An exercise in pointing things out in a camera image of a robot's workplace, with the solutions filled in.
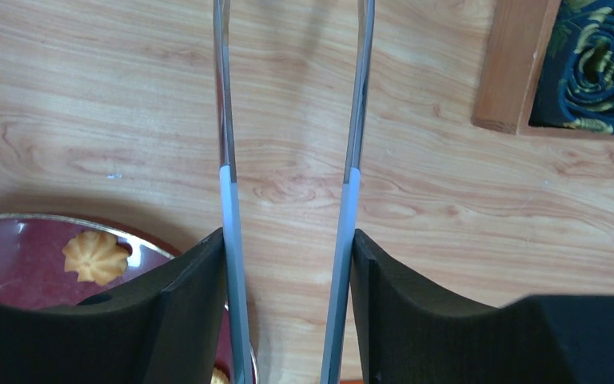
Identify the flower butter cookie upper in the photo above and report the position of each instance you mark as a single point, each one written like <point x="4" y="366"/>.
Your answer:
<point x="95" y="256"/>

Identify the dark red round plate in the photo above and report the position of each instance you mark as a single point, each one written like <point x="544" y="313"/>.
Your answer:
<point x="32" y="264"/>

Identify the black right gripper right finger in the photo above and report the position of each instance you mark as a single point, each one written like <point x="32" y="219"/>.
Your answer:
<point x="412" y="330"/>

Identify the rolled dark patterned tie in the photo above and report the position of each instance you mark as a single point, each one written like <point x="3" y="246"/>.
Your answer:
<point x="576" y="85"/>

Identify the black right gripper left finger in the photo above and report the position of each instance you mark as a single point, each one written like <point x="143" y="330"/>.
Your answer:
<point x="162" y="326"/>

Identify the wooden compartment organizer box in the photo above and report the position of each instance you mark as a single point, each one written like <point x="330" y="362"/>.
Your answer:
<point x="513" y="59"/>

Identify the metal tongs white handle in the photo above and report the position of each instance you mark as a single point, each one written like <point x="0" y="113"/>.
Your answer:
<point x="230" y="209"/>

